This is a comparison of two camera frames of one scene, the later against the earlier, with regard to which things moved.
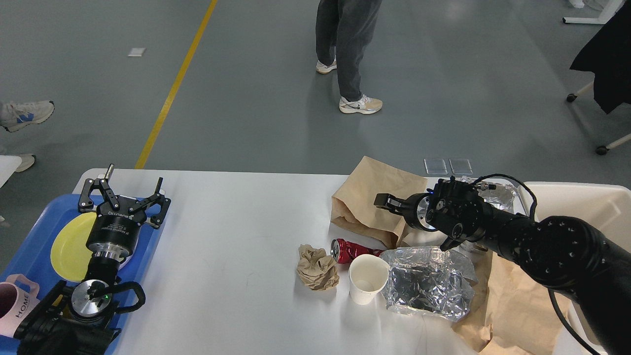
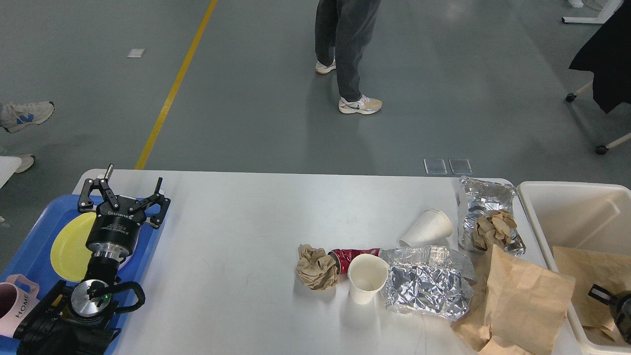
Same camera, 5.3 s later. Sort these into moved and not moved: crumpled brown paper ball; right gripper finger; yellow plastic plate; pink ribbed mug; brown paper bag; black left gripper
Moved: right gripper finger; brown paper bag
Not moved: pink ribbed mug; yellow plastic plate; crumpled brown paper ball; black left gripper
